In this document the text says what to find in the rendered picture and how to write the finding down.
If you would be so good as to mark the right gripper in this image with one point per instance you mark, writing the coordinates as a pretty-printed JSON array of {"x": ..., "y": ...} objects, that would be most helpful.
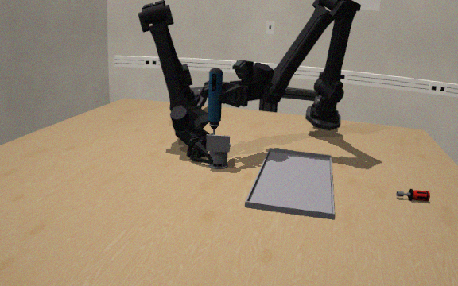
[{"x": 197, "y": 149}]

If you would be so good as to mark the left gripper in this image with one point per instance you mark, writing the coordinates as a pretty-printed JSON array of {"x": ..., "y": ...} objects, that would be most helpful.
[{"x": 237, "y": 94}]

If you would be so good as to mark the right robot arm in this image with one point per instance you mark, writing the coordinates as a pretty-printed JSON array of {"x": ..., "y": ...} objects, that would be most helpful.
[{"x": 174, "y": 80}]

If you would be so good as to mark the red-handled nut driver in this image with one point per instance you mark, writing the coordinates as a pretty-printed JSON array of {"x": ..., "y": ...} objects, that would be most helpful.
[{"x": 415, "y": 195}]

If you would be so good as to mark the grey cylinder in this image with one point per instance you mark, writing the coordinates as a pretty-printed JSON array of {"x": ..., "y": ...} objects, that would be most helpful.
[{"x": 219, "y": 160}]

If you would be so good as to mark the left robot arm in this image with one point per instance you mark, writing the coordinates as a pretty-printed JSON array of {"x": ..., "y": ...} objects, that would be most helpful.
[{"x": 259, "y": 76}]

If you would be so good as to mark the blue electric nut driver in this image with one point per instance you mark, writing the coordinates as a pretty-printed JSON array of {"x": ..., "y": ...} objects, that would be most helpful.
[{"x": 214, "y": 105}]

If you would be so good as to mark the grey metal bracket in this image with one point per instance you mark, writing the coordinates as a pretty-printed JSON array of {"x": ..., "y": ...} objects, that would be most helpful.
[{"x": 218, "y": 143}]

